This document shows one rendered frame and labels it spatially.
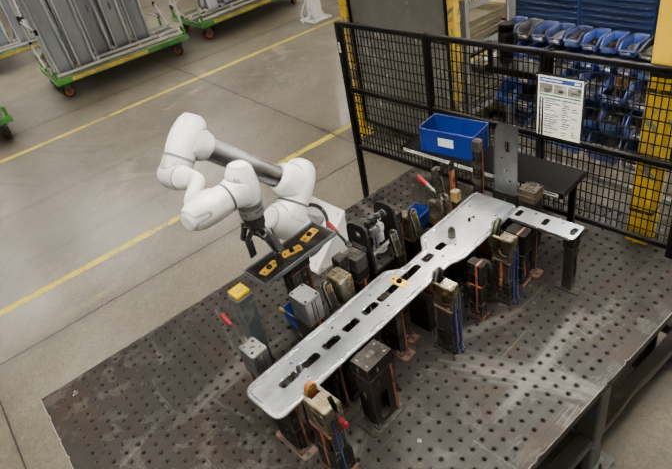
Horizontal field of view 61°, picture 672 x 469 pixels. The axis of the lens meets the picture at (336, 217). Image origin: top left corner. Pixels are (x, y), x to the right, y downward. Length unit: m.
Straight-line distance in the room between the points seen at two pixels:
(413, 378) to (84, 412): 1.35
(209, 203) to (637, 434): 2.19
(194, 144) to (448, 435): 1.48
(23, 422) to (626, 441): 3.17
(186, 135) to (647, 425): 2.43
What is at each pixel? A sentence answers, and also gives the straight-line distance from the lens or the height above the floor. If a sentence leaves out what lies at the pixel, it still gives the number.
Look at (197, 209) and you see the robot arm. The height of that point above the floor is 1.57.
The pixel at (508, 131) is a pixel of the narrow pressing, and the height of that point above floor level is 1.31.
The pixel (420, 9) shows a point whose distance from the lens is 4.39.
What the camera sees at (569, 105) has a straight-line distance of 2.69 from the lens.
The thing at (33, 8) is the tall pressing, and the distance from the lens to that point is 8.56.
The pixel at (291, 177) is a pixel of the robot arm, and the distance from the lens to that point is 2.69.
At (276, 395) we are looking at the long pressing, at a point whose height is 1.00.
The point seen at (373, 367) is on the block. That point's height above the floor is 1.02.
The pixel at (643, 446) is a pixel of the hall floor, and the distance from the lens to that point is 3.08.
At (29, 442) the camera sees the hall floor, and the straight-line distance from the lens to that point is 3.79.
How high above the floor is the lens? 2.52
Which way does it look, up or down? 35 degrees down
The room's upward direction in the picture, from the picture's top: 12 degrees counter-clockwise
